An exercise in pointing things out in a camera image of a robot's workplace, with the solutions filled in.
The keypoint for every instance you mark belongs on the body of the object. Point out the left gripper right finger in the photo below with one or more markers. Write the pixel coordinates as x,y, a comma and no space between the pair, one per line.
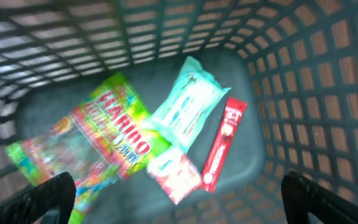
302,196

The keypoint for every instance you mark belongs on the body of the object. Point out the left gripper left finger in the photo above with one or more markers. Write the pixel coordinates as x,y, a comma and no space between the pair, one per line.
58,192

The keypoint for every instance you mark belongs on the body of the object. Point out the Haribo gummy candy bag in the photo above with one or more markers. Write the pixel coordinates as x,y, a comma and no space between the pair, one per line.
99,142

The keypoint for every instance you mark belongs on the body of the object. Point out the red Nescafe stick sachet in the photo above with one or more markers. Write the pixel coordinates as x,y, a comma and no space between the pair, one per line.
231,118

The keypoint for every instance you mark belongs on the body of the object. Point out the small red white packet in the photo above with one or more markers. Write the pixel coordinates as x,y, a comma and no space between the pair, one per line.
175,174

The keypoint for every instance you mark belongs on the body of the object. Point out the mint green wipes packet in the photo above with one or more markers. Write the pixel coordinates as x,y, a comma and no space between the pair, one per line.
181,117

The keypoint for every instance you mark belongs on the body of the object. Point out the grey plastic shopping basket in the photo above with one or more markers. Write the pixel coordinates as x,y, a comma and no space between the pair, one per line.
294,62

